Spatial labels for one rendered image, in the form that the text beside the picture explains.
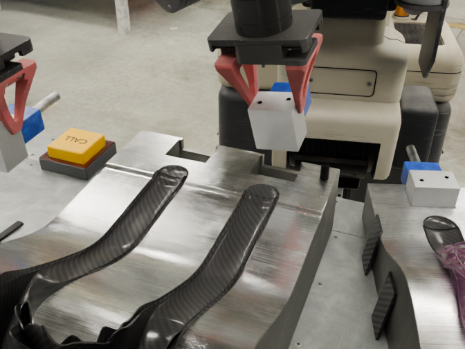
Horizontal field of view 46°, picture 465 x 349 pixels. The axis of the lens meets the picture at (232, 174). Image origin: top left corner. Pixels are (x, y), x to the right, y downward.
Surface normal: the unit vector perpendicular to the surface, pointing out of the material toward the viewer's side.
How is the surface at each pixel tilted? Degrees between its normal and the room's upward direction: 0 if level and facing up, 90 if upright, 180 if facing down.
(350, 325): 0
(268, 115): 100
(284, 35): 12
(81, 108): 0
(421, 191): 90
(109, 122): 0
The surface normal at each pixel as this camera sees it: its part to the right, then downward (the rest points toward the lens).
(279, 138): -0.36, 0.65
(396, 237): 0.00, -0.84
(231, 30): -0.18, -0.76
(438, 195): -0.07, 0.55
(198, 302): 0.11, -0.99
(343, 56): -0.08, -0.43
